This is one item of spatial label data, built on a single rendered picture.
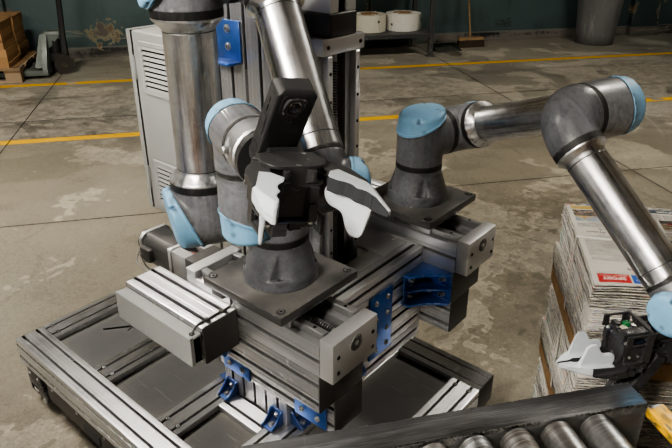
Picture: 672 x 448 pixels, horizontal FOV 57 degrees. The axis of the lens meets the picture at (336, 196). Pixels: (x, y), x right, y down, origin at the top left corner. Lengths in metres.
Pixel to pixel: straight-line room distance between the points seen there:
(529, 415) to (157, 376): 1.28
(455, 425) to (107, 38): 6.98
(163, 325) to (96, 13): 6.45
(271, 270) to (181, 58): 0.43
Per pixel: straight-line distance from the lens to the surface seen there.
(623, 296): 1.34
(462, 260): 1.52
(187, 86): 1.04
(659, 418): 1.06
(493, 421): 1.00
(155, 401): 1.94
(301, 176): 0.64
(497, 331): 2.55
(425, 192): 1.54
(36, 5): 7.69
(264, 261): 1.19
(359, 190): 0.61
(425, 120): 1.48
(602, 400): 1.08
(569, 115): 1.20
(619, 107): 1.28
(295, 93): 0.63
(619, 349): 1.18
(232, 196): 0.83
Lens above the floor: 1.48
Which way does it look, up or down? 25 degrees down
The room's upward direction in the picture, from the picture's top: straight up
